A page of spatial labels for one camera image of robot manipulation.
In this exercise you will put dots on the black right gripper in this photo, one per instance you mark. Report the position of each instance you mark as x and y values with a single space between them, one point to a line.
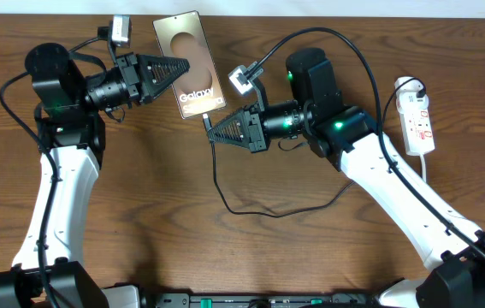
254 137

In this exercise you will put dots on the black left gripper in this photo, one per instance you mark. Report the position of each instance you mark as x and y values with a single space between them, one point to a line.
144 67

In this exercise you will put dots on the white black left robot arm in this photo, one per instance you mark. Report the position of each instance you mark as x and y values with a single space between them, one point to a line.
70 134

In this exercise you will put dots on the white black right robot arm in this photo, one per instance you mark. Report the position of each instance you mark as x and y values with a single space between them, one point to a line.
451 247

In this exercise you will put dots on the white power strip socket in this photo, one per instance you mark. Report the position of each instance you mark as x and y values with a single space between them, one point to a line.
414 116

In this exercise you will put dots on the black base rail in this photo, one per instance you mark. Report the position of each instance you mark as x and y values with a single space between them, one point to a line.
186 300

